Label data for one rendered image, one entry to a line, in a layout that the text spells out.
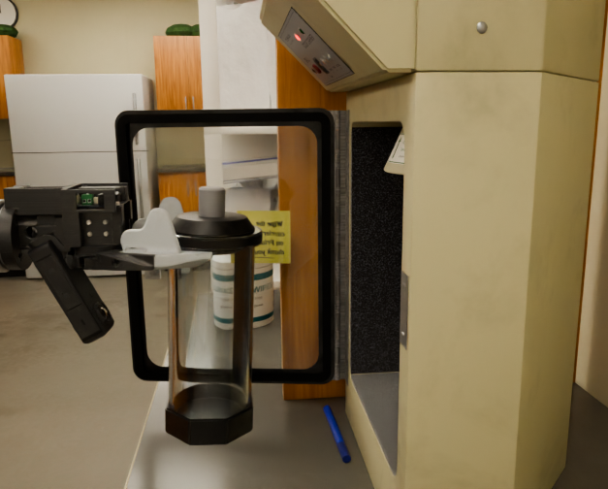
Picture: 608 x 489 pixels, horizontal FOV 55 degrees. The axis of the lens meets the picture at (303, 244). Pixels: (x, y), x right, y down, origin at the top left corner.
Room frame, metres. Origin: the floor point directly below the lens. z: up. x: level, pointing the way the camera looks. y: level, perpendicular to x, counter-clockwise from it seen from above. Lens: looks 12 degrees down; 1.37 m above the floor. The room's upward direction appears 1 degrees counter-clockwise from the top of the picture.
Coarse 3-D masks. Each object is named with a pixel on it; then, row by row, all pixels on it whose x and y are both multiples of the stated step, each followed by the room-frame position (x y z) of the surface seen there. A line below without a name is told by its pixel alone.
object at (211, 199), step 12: (204, 192) 0.61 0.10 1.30; (216, 192) 0.61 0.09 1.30; (204, 204) 0.61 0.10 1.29; (216, 204) 0.61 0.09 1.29; (180, 216) 0.60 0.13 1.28; (192, 216) 0.60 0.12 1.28; (204, 216) 0.61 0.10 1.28; (216, 216) 0.61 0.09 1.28; (228, 216) 0.61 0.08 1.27; (240, 216) 0.62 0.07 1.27; (180, 228) 0.58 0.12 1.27; (192, 228) 0.58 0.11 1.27; (204, 228) 0.58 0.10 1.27; (216, 228) 0.58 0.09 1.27; (228, 228) 0.58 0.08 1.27; (240, 228) 0.59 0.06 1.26; (252, 228) 0.61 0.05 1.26
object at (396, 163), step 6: (402, 132) 0.65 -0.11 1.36; (402, 138) 0.64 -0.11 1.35; (396, 144) 0.65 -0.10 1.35; (402, 144) 0.63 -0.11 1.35; (396, 150) 0.64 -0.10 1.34; (402, 150) 0.62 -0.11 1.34; (390, 156) 0.65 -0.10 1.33; (396, 156) 0.63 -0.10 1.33; (402, 156) 0.62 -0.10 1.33; (390, 162) 0.64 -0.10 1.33; (396, 162) 0.62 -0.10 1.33; (402, 162) 0.61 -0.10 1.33; (384, 168) 0.66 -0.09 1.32; (390, 168) 0.63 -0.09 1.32; (396, 168) 0.62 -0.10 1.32; (402, 168) 0.61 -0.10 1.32; (402, 174) 0.61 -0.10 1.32
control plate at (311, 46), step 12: (288, 24) 0.67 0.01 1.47; (300, 24) 0.62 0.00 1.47; (288, 36) 0.72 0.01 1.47; (300, 36) 0.66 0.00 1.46; (312, 36) 0.61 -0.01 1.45; (300, 48) 0.72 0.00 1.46; (312, 48) 0.66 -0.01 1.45; (324, 48) 0.61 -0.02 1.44; (312, 60) 0.72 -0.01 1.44; (336, 60) 0.61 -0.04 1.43; (312, 72) 0.78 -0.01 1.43; (336, 72) 0.66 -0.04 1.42; (348, 72) 0.61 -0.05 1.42
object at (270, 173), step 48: (144, 144) 0.83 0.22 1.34; (192, 144) 0.82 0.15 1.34; (240, 144) 0.82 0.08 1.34; (288, 144) 0.81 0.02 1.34; (144, 192) 0.83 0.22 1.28; (192, 192) 0.82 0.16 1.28; (240, 192) 0.82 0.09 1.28; (288, 192) 0.81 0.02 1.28; (288, 240) 0.81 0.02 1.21; (144, 288) 0.83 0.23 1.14; (288, 288) 0.81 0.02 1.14; (288, 336) 0.81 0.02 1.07
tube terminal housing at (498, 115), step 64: (448, 0) 0.51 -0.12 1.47; (512, 0) 0.51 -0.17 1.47; (576, 0) 0.58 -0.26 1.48; (448, 64) 0.51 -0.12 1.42; (512, 64) 0.51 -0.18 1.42; (576, 64) 0.59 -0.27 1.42; (448, 128) 0.51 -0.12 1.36; (512, 128) 0.51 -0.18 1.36; (576, 128) 0.61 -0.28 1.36; (448, 192) 0.51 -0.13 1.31; (512, 192) 0.51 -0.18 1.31; (576, 192) 0.62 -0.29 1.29; (448, 256) 0.51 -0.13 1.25; (512, 256) 0.51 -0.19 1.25; (576, 256) 0.64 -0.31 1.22; (448, 320) 0.51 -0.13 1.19; (512, 320) 0.51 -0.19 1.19; (576, 320) 0.66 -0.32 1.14; (448, 384) 0.51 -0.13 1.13; (512, 384) 0.51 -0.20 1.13; (448, 448) 0.51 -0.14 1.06; (512, 448) 0.51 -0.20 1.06
